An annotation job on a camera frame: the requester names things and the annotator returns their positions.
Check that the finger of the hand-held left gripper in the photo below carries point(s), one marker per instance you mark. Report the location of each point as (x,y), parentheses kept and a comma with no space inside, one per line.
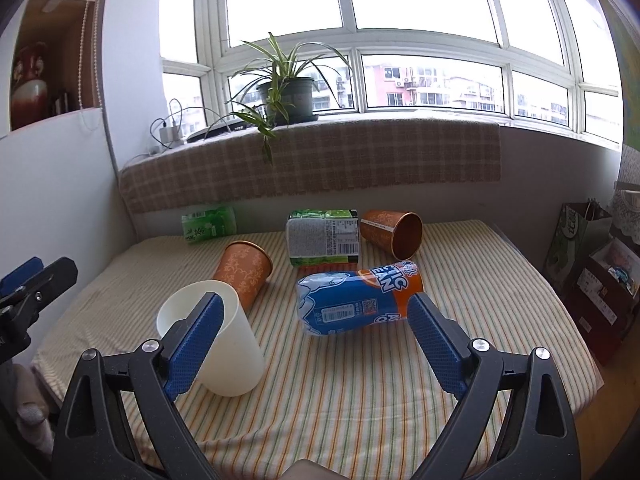
(22,272)
(50,277)

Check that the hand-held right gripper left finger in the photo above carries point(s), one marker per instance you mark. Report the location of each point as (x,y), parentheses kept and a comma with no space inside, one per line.
(197,340)

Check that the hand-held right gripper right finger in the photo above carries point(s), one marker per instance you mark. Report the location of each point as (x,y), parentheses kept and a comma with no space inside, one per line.
(435,345)

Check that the white cup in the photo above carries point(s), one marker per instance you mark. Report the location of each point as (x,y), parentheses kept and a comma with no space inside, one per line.
(230,355)

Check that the orange patterned cup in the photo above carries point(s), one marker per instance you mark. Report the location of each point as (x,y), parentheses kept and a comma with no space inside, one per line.
(385,230)
(242,272)

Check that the blue and orange packet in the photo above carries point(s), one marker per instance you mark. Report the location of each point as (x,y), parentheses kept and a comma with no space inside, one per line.
(350,302)

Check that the green and white packet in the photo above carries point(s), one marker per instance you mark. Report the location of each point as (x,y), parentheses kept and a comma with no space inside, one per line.
(322,240)

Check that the green paper bag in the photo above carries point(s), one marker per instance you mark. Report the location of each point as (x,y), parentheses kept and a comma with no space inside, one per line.
(567,240)

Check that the dark red cardboard box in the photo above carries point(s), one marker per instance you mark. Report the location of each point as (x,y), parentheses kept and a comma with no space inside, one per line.
(607,305)

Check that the white charger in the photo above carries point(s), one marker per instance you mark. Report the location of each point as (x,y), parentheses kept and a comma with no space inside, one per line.
(170,135)

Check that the red white vase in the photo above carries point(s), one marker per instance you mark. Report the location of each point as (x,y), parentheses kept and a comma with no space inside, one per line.
(30,85)

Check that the plaid cloth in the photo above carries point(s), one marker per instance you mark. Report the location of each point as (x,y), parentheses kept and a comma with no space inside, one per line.
(375,160)

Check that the dark flat object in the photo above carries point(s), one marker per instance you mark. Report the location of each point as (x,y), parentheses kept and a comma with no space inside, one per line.
(220,131)

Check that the wooden shelf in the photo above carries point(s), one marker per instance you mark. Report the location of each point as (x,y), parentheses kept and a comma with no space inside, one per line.
(82,50)

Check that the white lace cloth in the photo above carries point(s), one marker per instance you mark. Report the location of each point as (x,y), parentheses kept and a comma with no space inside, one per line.
(629,185)

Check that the potted spider plant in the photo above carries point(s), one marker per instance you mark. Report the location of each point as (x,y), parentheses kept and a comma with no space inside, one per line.
(287,97)

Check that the white window frame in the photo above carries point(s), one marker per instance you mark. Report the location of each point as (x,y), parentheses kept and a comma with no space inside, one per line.
(352,40)

